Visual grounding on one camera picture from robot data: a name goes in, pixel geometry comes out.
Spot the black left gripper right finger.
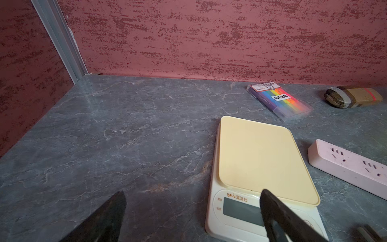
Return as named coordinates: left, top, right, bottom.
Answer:
left=260, top=189, right=327, bottom=242

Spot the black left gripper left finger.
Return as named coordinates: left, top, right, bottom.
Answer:
left=61, top=191, right=127, bottom=242

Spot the pink power strip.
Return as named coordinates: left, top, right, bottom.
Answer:
left=308, top=139, right=387, bottom=200

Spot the rainbow marker pack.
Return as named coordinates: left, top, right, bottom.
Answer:
left=247, top=82, right=313, bottom=122

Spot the plaid pencil case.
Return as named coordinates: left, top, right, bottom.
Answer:
left=324, top=86, right=383, bottom=108

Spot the aluminium corner post left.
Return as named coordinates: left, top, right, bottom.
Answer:
left=31, top=0, right=89, bottom=84

